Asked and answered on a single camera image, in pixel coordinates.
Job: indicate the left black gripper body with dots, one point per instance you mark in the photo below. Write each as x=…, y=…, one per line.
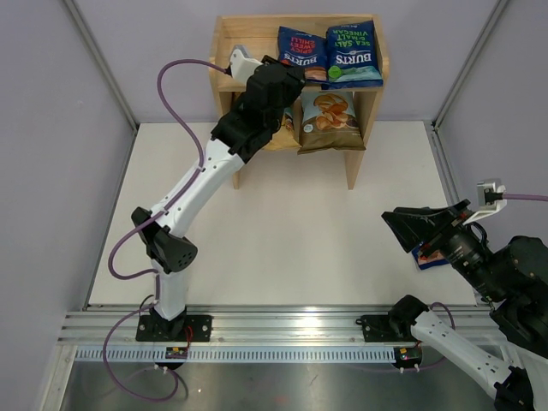
x=292, y=86

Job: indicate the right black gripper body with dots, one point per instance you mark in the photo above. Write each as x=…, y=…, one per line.
x=457, y=218

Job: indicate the blue spicy sweet chilli bag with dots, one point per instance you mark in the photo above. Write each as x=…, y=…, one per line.
x=304, y=50

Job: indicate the blue Burts bag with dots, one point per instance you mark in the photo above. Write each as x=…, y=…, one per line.
x=426, y=262

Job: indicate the light blue cassava chips bag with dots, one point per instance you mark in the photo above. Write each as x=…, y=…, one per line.
x=329, y=122

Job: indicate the yellow kettle chips bag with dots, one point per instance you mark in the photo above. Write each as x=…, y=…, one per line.
x=284, y=138

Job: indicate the blue sea salt vinegar bag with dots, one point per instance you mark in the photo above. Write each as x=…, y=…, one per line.
x=352, y=60

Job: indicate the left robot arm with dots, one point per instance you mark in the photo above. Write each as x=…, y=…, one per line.
x=270, y=88

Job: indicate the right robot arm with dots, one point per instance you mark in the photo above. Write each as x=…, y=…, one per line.
x=512, y=280

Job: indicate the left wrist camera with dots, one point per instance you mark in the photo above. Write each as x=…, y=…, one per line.
x=241, y=65

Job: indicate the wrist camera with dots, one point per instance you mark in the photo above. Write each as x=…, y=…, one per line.
x=241, y=65
x=490, y=197

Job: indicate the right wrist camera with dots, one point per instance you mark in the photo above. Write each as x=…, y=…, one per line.
x=490, y=197

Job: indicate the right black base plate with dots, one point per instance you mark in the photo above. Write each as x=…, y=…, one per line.
x=376, y=328

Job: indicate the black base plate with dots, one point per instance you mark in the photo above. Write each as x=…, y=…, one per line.
x=376, y=328
x=196, y=328

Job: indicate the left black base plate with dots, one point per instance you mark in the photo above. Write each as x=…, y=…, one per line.
x=196, y=328

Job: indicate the aluminium mounting rail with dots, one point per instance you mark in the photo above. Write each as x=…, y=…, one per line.
x=242, y=326

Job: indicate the white slotted cable duct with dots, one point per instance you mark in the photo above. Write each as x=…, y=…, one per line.
x=332, y=355

